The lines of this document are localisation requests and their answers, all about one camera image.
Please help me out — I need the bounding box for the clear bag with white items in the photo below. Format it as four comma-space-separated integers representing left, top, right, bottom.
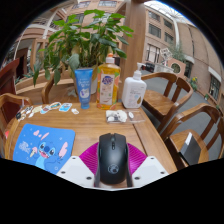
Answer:
105, 109, 146, 124

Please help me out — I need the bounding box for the dark red wooden podium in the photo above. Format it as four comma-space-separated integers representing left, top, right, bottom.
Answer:
0, 58, 20, 96

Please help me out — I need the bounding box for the small black object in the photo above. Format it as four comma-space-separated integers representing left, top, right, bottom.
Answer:
14, 111, 28, 122

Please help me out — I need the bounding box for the blue rectangular sticker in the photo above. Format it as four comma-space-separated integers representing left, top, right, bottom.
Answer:
58, 102, 73, 113

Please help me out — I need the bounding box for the white pump bottle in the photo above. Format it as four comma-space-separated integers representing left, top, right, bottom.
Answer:
121, 62, 148, 110

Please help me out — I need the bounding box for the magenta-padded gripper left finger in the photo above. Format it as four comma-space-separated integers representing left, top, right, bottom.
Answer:
56, 142, 100, 188

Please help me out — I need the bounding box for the orange dish soap bottle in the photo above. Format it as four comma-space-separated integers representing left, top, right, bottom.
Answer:
96, 53, 122, 111

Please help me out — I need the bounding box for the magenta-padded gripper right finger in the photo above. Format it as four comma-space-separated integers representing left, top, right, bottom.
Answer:
127, 143, 169, 188

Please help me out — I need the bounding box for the green potted plant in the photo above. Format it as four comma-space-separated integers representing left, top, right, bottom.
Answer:
32, 9, 135, 95

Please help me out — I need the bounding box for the black computer mouse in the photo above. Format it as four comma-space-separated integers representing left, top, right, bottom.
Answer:
94, 132, 134, 188

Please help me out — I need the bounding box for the oval dark-rimmed sticker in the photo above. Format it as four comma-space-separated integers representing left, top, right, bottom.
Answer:
49, 101, 62, 111

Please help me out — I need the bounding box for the black and white sticker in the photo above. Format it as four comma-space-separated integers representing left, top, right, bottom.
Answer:
24, 105, 34, 118

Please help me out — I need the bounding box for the cream sticker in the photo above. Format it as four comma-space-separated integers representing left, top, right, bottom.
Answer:
31, 105, 44, 114

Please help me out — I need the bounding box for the red and blue sticker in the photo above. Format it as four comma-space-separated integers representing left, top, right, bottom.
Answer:
39, 105, 51, 115

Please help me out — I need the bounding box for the blue cartoon mouse pad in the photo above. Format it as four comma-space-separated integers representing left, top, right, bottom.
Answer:
12, 123, 76, 175

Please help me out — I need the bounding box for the black box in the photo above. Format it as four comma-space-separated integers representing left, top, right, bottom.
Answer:
179, 132, 203, 167

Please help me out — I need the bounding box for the blue squeeze tube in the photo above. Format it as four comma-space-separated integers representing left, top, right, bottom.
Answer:
74, 67, 94, 110

